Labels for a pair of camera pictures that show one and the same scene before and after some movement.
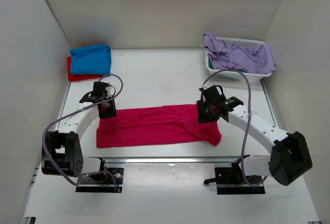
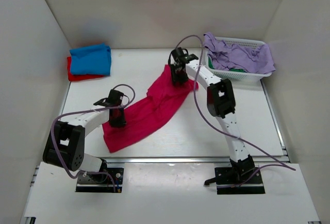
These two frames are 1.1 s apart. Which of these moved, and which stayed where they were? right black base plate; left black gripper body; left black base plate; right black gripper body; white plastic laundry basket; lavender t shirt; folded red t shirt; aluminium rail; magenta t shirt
Moved: right black gripper body; magenta t shirt; left black gripper body
Stayed: lavender t shirt; folded red t shirt; right black base plate; left black base plate; white plastic laundry basket; aluminium rail
